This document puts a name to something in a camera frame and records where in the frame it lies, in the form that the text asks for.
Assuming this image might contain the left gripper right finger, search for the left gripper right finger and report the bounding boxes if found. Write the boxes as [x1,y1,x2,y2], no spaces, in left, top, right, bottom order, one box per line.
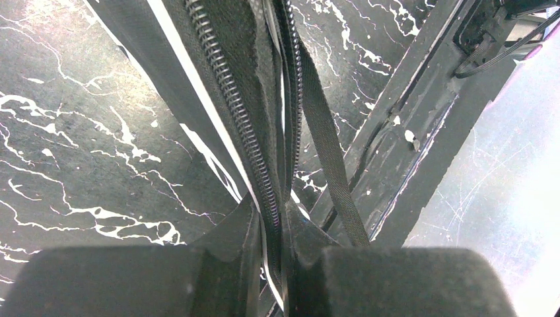
[283,202,515,316]

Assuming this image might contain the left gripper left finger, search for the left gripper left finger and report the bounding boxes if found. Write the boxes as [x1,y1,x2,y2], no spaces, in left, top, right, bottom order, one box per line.
[1,197,262,316]

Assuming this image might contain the black racket bag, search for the black racket bag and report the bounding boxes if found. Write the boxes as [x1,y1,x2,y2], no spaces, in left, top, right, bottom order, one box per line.
[87,1,369,316]

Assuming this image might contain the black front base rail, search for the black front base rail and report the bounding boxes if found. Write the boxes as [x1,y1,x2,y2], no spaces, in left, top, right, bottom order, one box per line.
[306,0,526,248]

